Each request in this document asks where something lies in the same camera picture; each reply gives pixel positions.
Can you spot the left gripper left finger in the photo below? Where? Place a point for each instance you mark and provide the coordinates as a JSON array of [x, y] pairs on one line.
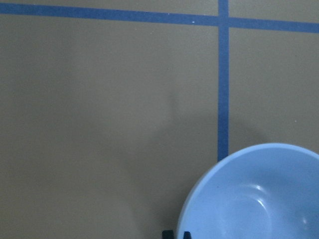
[[167, 234]]

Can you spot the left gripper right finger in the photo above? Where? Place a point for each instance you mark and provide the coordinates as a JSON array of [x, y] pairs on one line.
[[186, 235]]

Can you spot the blue bowl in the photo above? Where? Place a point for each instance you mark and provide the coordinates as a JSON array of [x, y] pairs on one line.
[[266, 191]]

